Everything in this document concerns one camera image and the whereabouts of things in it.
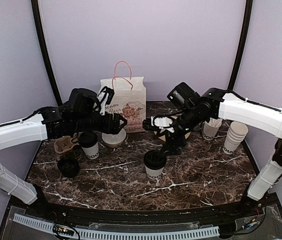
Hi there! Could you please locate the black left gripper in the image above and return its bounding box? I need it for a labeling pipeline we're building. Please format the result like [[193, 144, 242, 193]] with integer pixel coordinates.
[[73, 111, 128, 135]]

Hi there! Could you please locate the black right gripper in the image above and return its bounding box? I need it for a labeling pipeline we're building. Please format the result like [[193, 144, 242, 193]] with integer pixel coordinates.
[[156, 105, 202, 156]]

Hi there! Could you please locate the cream bear paper bag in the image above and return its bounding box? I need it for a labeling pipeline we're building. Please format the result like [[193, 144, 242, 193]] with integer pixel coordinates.
[[100, 60, 147, 133]]

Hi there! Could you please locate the white paper cup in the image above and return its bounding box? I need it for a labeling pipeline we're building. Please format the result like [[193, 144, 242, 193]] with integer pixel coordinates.
[[81, 143, 99, 160], [145, 166, 164, 180]]

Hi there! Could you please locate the black coffee cup lid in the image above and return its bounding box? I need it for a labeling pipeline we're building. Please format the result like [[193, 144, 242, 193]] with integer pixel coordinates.
[[78, 132, 98, 148]]

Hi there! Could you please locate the brown cardboard cup carrier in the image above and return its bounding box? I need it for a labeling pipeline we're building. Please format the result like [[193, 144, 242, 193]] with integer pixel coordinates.
[[53, 136, 79, 155]]

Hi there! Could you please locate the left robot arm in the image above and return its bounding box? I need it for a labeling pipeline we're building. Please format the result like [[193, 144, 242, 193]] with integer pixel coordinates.
[[0, 86, 128, 218]]

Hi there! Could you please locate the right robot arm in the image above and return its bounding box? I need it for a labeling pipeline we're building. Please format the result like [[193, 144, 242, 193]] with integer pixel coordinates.
[[151, 82, 282, 217]]

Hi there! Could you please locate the beige round plate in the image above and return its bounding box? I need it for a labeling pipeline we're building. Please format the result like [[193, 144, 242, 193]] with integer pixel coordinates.
[[153, 129, 191, 142]]

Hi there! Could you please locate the white ceramic bowl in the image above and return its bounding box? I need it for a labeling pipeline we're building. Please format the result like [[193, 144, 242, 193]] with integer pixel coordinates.
[[101, 129, 127, 149]]

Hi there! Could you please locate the paper cup holding straws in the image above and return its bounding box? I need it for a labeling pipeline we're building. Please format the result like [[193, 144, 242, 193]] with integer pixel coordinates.
[[202, 118, 221, 141]]

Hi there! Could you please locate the white wrapped straws bundle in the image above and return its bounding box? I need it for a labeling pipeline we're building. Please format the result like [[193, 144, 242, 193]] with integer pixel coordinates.
[[211, 118, 222, 127]]

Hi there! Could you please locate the stack of black lids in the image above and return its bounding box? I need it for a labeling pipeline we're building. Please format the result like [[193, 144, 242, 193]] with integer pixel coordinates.
[[57, 158, 80, 178]]

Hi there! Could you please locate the stack of white paper cups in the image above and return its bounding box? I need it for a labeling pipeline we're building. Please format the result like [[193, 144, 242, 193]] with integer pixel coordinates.
[[223, 121, 249, 155]]

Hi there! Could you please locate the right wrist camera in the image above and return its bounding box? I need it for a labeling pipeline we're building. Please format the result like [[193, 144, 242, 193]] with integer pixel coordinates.
[[142, 116, 175, 133]]

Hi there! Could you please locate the grey slotted cable duct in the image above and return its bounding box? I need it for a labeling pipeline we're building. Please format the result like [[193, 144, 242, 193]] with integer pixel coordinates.
[[12, 213, 220, 240]]

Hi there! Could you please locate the black table front rail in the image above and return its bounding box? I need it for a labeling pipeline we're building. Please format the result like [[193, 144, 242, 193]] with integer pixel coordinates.
[[8, 193, 281, 230]]

